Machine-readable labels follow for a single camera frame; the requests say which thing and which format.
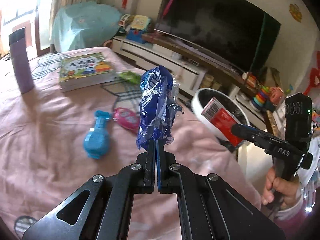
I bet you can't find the red cardboard box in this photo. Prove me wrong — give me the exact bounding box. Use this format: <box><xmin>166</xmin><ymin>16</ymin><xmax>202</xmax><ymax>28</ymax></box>
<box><xmin>201</xmin><ymin>97</ymin><xmax>242</xmax><ymax>146</ymax></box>

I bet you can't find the blue plastic snack bag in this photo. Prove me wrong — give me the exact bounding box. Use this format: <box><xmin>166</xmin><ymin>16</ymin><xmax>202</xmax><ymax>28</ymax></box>
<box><xmin>136</xmin><ymin>66</ymin><xmax>182</xmax><ymax>150</ymax></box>

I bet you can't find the white round trash bin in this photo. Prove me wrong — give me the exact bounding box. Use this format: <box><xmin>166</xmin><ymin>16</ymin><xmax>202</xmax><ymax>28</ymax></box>
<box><xmin>191</xmin><ymin>88</ymin><xmax>249</xmax><ymax>152</ymax></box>

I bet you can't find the person's right hand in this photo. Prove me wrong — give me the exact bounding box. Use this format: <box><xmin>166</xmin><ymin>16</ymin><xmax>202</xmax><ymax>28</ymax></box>
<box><xmin>261</xmin><ymin>166</ymin><xmax>301</xmax><ymax>209</ymax></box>

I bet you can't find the white tv cabinet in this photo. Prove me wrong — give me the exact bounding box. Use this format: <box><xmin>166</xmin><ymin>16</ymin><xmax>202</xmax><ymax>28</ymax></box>
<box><xmin>112</xmin><ymin>36</ymin><xmax>206</xmax><ymax>96</ymax></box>

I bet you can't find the pink table cloth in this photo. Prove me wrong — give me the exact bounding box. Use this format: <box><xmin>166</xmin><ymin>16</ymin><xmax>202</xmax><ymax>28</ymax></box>
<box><xmin>1</xmin><ymin>63</ymin><xmax>261</xmax><ymax>230</ymax></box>

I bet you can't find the green snack packet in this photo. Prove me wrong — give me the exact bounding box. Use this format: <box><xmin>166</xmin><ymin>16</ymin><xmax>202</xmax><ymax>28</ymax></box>
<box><xmin>117</xmin><ymin>70</ymin><xmax>141</xmax><ymax>85</ymax></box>

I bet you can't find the large black television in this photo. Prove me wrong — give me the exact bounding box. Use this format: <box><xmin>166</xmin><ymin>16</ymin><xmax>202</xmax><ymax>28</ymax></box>
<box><xmin>157</xmin><ymin>0</ymin><xmax>280</xmax><ymax>73</ymax></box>

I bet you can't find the colourful children's book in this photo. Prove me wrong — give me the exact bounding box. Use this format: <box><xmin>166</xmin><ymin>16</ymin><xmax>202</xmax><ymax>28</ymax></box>
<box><xmin>59</xmin><ymin>53</ymin><xmax>116</xmax><ymax>92</ymax></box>

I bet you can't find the blue toy cash register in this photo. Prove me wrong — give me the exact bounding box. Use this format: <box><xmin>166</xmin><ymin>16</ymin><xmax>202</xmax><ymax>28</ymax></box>
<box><xmin>126</xmin><ymin>29</ymin><xmax>146</xmax><ymax>44</ymax></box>

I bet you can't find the yellow toy phone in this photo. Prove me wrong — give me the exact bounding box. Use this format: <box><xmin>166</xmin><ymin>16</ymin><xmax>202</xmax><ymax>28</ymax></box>
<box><xmin>131</xmin><ymin>15</ymin><xmax>152</xmax><ymax>31</ymax></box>

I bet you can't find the teal cloth covered furniture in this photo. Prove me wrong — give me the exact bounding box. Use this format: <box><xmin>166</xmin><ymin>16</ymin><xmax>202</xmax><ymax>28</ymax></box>
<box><xmin>51</xmin><ymin>2</ymin><xmax>122</xmax><ymax>53</ymax></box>

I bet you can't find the purple thermos bottle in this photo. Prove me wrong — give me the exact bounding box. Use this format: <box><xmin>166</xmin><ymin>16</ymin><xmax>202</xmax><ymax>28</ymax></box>
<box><xmin>9</xmin><ymin>27</ymin><xmax>34</xmax><ymax>94</ymax></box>

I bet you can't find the rainbow stacking ring toy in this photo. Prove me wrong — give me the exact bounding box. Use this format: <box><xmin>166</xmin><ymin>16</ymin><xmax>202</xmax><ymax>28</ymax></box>
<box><xmin>250</xmin><ymin>86</ymin><xmax>270</xmax><ymax>112</ymax></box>

